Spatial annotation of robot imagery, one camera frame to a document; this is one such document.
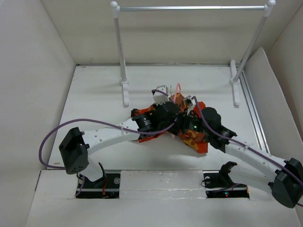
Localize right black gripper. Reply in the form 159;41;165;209
165;107;211;135

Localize orange camouflage trousers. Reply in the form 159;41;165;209
131;96;208;154

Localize pink clothes hanger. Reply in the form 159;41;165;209
169;82;184;139

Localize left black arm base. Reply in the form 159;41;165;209
75;171;121;199

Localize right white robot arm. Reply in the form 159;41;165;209
174;107;303;208

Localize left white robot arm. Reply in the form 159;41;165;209
59;102;181;188

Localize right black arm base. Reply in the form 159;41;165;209
200;170;250;199

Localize white clothes rack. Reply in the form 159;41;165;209
110;0;276;107

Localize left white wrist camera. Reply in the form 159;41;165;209
151;85;172;108

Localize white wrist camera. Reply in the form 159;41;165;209
151;85;172;108
184;96;196;115

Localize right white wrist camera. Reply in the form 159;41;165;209
184;96;196;115

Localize aluminium side rail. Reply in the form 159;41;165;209
240;71;270;154

